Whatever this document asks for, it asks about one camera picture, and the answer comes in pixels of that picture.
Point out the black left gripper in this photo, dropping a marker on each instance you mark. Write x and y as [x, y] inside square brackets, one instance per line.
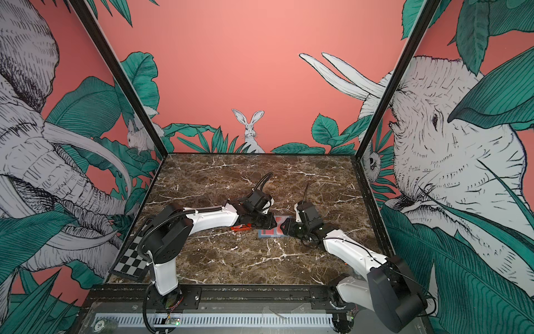
[271, 223]

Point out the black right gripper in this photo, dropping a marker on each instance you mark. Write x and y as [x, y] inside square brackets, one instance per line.
[290, 227]

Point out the blue card holder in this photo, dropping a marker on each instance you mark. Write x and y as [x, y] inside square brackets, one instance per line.
[266, 234]

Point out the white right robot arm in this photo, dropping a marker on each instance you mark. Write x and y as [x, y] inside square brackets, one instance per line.
[390, 289]

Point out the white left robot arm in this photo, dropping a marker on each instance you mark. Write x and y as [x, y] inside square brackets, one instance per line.
[162, 243]

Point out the black white checkerboard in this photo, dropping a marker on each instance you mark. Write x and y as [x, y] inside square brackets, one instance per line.
[130, 264]

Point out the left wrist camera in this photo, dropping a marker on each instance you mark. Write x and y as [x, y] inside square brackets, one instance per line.
[258, 201]

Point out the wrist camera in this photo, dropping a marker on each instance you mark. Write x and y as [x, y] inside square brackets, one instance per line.
[307, 215]
[258, 201]

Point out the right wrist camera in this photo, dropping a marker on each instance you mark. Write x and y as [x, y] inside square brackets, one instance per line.
[307, 215]

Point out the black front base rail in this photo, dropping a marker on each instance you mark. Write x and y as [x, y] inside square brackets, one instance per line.
[320, 297]

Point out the white slotted cable duct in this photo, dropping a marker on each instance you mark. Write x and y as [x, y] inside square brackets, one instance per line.
[196, 320]

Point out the black right corner frame post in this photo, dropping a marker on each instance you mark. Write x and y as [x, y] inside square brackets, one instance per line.
[421, 25]

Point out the black corner frame post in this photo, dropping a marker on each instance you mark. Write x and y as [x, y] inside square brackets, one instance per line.
[85, 14]
[421, 25]

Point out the black left corner frame post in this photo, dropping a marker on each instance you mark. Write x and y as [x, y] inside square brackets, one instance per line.
[85, 14]

